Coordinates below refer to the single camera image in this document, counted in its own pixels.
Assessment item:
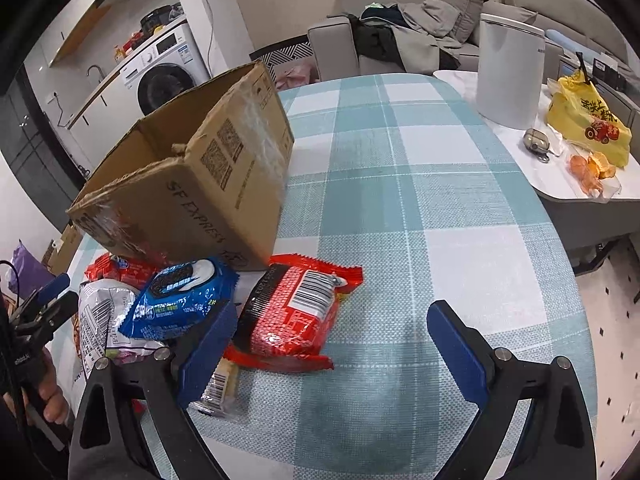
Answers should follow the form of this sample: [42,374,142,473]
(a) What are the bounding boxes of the grey sofa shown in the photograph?
[307,0,640,83]

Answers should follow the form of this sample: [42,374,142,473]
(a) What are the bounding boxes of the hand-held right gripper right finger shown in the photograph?
[426,300,598,480]

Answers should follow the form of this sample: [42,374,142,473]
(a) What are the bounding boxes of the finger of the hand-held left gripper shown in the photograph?
[14,290,81,342]
[10,272,72,322]

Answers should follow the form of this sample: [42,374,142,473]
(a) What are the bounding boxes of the yellow plastic bag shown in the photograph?
[546,72,633,168]

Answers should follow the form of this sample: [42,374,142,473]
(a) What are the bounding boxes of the white wall cabinet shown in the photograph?
[47,2,113,68]

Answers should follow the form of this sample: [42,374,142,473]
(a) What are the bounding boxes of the white washing machine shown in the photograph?
[119,21,211,117]

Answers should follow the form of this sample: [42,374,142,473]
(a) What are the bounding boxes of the brown cardboard box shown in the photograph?
[67,59,296,272]

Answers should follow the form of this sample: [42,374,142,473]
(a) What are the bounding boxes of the small cardboard box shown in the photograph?
[47,222,83,276]

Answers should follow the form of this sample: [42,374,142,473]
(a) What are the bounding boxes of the red snack packet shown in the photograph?
[84,252,168,291]

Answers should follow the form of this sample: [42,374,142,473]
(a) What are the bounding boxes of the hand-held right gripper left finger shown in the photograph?
[67,299,240,480]

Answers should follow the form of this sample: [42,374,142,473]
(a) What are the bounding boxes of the red instant noodle packet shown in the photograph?
[223,254,364,373]

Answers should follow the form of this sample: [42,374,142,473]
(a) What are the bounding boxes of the teal checked tablecloth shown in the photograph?
[65,74,598,480]

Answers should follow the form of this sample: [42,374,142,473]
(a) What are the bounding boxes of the white cylindrical bin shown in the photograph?
[475,12,546,131]

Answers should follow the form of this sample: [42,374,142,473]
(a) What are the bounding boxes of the black garment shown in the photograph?
[350,12,401,61]

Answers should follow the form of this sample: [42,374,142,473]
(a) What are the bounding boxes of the blue cookie packet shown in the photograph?
[118,257,240,342]

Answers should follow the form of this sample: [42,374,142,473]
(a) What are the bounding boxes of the oranges in clear bag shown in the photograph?
[570,151,621,196]

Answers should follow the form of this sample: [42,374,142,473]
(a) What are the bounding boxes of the person's left hand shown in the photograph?
[2,347,72,426]

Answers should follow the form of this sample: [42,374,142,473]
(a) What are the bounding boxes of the dark glass door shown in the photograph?
[0,67,88,196]

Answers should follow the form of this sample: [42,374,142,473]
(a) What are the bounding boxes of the white pink snack packet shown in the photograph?
[107,337,168,366]

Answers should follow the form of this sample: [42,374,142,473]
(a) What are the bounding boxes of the pink plastic bag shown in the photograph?
[275,57,318,92]

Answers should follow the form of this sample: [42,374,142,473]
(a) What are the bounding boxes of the purple bag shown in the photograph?
[10,240,56,301]

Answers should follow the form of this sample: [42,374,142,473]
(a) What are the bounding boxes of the grey cushion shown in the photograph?
[434,0,490,43]

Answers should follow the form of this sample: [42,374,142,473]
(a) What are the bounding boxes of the white kitchen counter cabinet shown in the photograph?
[65,57,151,171]

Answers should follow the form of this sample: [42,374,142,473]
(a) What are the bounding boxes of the black white patterned basket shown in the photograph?
[248,42,313,68]

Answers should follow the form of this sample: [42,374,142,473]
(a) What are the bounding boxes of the grey jacket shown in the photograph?
[390,0,468,73]

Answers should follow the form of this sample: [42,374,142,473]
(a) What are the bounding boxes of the small clear cracker packet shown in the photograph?
[192,357,246,418]

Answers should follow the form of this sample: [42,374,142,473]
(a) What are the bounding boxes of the white side table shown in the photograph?
[432,69,640,261]

